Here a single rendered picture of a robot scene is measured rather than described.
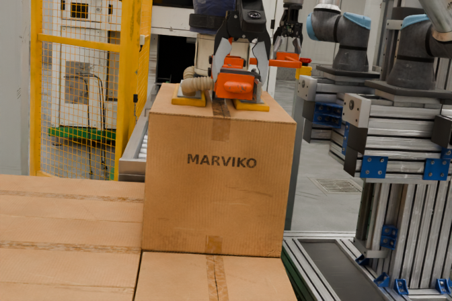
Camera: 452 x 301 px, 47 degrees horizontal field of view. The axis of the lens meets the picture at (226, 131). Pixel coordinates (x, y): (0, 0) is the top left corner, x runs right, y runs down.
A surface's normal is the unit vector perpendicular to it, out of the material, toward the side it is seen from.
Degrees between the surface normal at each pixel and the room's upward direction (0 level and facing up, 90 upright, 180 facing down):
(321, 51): 90
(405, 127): 90
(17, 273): 0
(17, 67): 90
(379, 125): 90
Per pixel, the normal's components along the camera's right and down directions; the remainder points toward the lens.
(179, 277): 0.09, -0.97
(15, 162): 0.07, 0.22
